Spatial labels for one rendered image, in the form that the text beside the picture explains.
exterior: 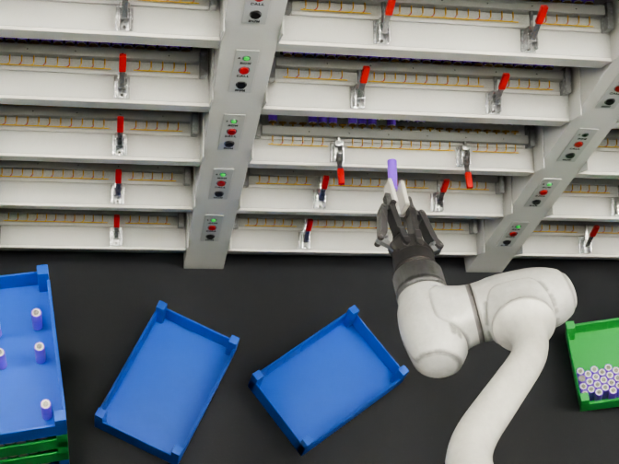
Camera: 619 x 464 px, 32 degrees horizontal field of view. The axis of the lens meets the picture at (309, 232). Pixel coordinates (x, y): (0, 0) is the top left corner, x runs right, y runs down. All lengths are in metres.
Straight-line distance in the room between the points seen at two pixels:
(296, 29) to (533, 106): 0.53
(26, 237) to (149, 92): 0.63
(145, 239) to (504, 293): 0.99
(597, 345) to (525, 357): 1.06
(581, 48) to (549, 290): 0.46
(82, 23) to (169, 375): 0.93
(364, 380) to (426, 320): 0.76
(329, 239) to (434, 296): 0.77
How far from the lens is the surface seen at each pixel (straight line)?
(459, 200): 2.42
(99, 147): 2.12
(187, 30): 1.81
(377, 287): 2.60
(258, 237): 2.48
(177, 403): 2.42
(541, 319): 1.74
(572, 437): 2.62
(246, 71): 1.87
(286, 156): 2.15
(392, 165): 2.07
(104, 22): 1.81
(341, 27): 1.85
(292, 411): 2.44
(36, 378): 2.01
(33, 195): 2.29
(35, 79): 1.97
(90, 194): 2.29
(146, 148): 2.12
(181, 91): 1.97
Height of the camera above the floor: 2.29
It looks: 60 degrees down
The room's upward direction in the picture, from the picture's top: 21 degrees clockwise
